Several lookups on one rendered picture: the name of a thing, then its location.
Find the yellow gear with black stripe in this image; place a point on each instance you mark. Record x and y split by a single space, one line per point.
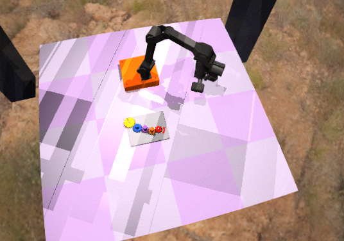
128 125

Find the purple gear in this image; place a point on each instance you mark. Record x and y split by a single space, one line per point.
145 129

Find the orange gear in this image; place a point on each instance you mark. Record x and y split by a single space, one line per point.
151 131

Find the blue gear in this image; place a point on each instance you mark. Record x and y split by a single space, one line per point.
137 128

